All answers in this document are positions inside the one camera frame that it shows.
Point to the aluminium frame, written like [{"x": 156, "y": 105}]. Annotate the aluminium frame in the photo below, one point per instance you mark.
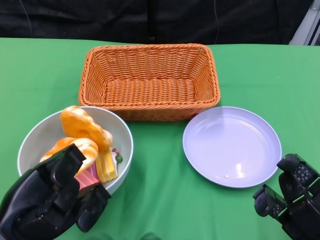
[{"x": 303, "y": 27}]

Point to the orange wicker basket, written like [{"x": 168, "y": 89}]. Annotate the orange wicker basket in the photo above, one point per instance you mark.
[{"x": 150, "y": 92}]

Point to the green tablecloth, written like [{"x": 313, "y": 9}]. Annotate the green tablecloth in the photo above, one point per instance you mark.
[{"x": 250, "y": 75}]

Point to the magenta striped cake slice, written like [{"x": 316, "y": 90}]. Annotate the magenta striped cake slice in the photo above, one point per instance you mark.
[{"x": 94, "y": 168}]

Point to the pink layered cake slice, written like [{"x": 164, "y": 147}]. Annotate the pink layered cake slice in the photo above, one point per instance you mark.
[{"x": 86, "y": 178}]

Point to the orange glazed donut bread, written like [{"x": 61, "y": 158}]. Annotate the orange glazed donut bread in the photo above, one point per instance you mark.
[
  {"x": 87, "y": 147},
  {"x": 82, "y": 127}
]

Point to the yellow layered cake slice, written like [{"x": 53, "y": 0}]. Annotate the yellow layered cake slice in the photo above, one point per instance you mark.
[{"x": 108, "y": 167}]

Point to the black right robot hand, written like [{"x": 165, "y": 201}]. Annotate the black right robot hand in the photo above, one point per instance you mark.
[{"x": 302, "y": 207}]

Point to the lavender plate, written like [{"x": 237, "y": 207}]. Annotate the lavender plate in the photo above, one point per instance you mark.
[{"x": 230, "y": 145}]

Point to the black curtain backdrop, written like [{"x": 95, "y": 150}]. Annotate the black curtain backdrop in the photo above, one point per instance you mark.
[{"x": 75, "y": 17}]

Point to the grey-green bowl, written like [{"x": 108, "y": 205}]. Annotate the grey-green bowl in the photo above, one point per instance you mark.
[{"x": 42, "y": 135}]

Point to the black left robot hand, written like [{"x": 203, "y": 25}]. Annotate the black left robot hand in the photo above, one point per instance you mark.
[{"x": 37, "y": 200}]

